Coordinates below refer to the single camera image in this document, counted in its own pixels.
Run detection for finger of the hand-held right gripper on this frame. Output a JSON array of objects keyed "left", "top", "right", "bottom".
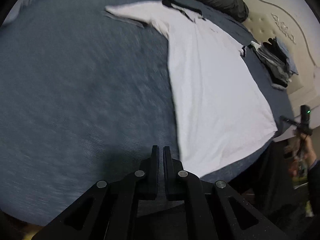
[{"left": 280, "top": 116, "right": 299, "bottom": 128}]

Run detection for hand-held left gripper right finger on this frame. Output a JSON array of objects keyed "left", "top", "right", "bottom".
[{"left": 163, "top": 146, "right": 290, "bottom": 240}]

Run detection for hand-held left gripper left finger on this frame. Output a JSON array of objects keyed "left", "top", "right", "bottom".
[{"left": 31, "top": 145, "right": 160, "bottom": 240}]

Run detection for white polo shirt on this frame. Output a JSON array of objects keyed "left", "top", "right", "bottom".
[{"left": 104, "top": 0, "right": 278, "bottom": 178}]

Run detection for stack of folded clothes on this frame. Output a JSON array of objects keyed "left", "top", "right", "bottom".
[{"left": 251, "top": 37, "right": 299, "bottom": 90}]

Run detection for person's right hand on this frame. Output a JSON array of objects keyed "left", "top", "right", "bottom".
[{"left": 288, "top": 139, "right": 317, "bottom": 178}]

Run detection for cream padded headboard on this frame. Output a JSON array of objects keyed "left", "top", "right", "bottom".
[{"left": 241, "top": 0, "right": 320, "bottom": 138}]

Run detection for bed with blue sheet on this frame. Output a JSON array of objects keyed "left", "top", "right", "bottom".
[{"left": 0, "top": 0, "right": 298, "bottom": 227}]

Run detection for dark grey rolled duvet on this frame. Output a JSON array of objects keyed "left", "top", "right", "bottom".
[{"left": 54, "top": 0, "right": 250, "bottom": 23}]

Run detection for light grey blanket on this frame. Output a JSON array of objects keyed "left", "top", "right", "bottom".
[{"left": 2, "top": 0, "right": 50, "bottom": 28}]

